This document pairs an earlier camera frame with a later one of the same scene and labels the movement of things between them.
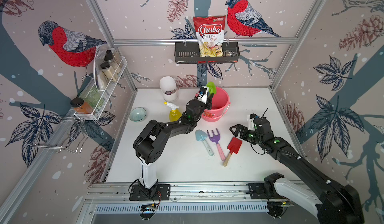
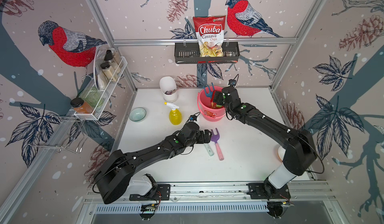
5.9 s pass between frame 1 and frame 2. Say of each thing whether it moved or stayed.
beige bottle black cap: stayed
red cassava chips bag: stayed
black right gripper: moved
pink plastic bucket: moved
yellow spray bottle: stayed
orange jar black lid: stayed
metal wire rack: stayed
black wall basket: stayed
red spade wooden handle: moved
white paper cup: stayed
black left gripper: moved
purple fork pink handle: stayed
